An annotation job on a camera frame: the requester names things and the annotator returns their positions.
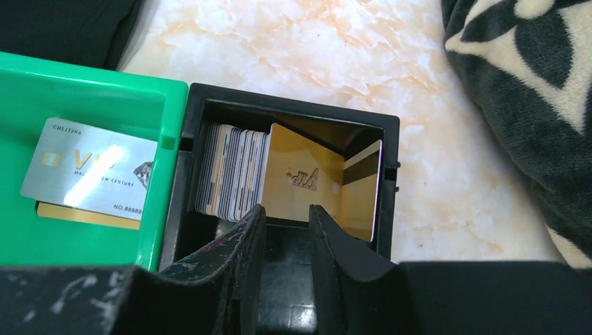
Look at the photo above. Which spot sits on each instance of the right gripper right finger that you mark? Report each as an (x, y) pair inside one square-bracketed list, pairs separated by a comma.
[(354, 287)]

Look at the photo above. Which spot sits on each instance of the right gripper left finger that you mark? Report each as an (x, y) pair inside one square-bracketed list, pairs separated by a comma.
[(220, 282)]

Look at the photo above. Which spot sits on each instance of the gold VIP card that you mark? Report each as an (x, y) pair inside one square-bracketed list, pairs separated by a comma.
[(300, 172)]

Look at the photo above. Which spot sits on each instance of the green plastic bin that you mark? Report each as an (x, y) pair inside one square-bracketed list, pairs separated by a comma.
[(34, 90)]

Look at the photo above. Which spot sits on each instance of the cards in black bin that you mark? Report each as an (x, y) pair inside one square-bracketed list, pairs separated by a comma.
[(232, 173)]

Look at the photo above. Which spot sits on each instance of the black plastic bin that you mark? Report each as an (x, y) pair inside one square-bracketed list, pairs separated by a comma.
[(286, 303)]

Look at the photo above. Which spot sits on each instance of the black cloth garment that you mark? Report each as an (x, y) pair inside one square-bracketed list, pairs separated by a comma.
[(91, 33)]

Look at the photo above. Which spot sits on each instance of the black floral plush blanket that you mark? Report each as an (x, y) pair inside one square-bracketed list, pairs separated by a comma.
[(527, 66)]

